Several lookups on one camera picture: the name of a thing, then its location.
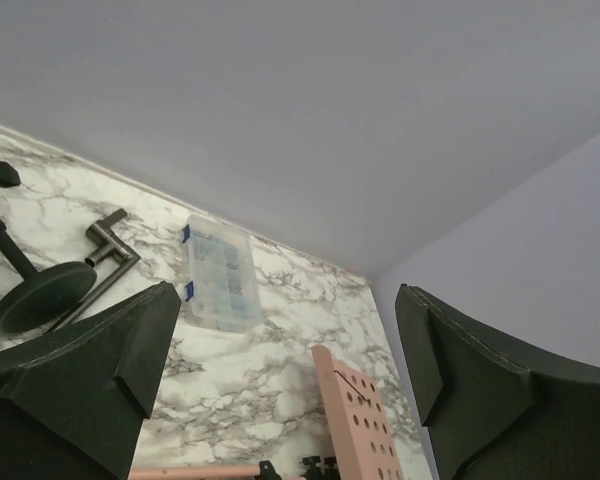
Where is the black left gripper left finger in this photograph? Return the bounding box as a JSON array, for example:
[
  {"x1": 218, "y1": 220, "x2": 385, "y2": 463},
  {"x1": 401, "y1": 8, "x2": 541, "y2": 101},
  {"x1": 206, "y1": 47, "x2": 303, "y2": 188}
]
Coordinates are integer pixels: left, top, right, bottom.
[{"x1": 0, "y1": 282, "x2": 181, "y2": 479}]

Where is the pink perforated music stand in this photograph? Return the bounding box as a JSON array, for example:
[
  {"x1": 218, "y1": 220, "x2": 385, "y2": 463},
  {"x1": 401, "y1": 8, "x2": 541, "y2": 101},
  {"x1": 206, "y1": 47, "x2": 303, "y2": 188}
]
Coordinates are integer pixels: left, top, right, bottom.
[{"x1": 129, "y1": 342, "x2": 404, "y2": 479}]

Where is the clear plastic compartment box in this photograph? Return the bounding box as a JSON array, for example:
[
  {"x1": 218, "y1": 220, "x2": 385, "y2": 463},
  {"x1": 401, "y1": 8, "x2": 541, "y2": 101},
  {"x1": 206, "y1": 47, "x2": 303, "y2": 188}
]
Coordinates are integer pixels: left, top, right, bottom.
[{"x1": 182, "y1": 214, "x2": 264, "y2": 333}]

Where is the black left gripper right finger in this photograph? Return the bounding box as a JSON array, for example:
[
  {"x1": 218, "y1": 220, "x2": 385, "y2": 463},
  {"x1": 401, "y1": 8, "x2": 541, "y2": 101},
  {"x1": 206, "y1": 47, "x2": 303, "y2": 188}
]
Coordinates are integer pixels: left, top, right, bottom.
[{"x1": 395, "y1": 285, "x2": 600, "y2": 479}]

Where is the dark metal drum key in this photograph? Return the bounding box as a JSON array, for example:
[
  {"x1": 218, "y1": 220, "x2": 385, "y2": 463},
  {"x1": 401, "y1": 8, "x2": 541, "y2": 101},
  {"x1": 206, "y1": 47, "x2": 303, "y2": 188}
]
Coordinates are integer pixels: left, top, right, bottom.
[{"x1": 47, "y1": 208, "x2": 141, "y2": 333}]

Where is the black round-base mic stand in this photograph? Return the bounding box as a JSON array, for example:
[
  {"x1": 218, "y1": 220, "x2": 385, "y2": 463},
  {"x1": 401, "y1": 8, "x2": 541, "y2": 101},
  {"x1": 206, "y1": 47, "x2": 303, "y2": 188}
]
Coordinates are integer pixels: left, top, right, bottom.
[{"x1": 0, "y1": 218, "x2": 97, "y2": 334}]

